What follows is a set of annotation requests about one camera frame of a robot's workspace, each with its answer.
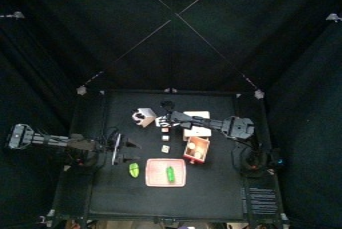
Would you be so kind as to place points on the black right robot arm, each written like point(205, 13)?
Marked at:
point(214, 123)

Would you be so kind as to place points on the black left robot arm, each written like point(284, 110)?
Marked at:
point(49, 139)

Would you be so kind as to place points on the white cube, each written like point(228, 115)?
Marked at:
point(147, 116)

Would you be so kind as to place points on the green pepper on table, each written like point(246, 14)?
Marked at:
point(134, 170)

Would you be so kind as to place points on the pink tray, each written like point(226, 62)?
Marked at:
point(158, 173)

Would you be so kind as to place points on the green toy cucumber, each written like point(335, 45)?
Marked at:
point(170, 174)

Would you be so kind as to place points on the white text label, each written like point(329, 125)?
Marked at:
point(262, 199)

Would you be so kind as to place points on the grey frame corner bracket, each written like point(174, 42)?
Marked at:
point(333, 17)
point(17, 15)
point(258, 93)
point(81, 90)
point(170, 90)

